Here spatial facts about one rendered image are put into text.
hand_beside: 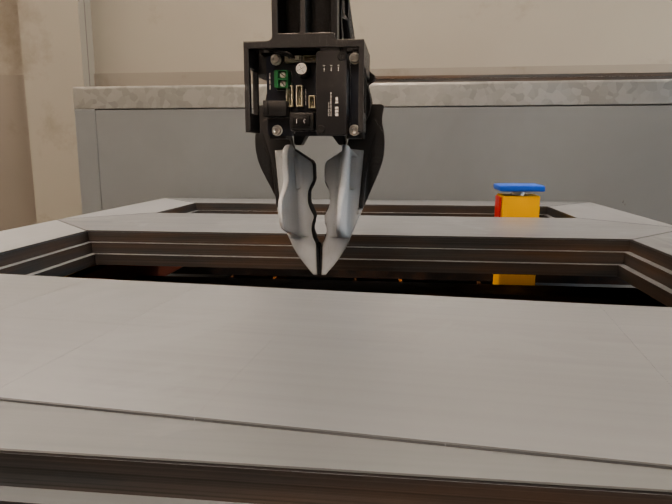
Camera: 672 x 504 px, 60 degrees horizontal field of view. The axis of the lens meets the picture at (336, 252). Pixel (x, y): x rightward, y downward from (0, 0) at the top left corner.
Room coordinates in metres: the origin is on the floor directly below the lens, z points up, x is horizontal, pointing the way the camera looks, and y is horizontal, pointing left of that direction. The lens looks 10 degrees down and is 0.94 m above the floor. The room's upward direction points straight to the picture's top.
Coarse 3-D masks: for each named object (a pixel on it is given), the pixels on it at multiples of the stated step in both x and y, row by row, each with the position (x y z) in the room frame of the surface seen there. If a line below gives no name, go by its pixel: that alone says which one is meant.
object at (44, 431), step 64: (0, 256) 0.49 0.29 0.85; (64, 256) 0.57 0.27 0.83; (128, 256) 0.61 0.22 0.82; (192, 256) 0.60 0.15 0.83; (256, 256) 0.60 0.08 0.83; (384, 256) 0.58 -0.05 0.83; (448, 256) 0.57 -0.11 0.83; (512, 256) 0.57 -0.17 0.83; (576, 256) 0.56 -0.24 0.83; (640, 256) 0.53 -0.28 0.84; (0, 448) 0.16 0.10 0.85; (64, 448) 0.16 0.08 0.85; (128, 448) 0.16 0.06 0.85; (192, 448) 0.16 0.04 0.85; (256, 448) 0.16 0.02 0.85; (320, 448) 0.16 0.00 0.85; (384, 448) 0.16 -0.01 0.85; (448, 448) 0.16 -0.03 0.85
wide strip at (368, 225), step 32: (96, 224) 0.68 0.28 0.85; (128, 224) 0.68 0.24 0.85; (160, 224) 0.68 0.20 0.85; (192, 224) 0.68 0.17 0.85; (224, 224) 0.68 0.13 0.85; (256, 224) 0.68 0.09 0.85; (320, 224) 0.68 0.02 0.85; (384, 224) 0.68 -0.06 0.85; (416, 224) 0.68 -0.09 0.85; (448, 224) 0.68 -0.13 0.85; (480, 224) 0.68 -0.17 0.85; (512, 224) 0.68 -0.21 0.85; (544, 224) 0.68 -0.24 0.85; (576, 224) 0.68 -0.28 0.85; (608, 224) 0.68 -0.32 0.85; (640, 224) 0.68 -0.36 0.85
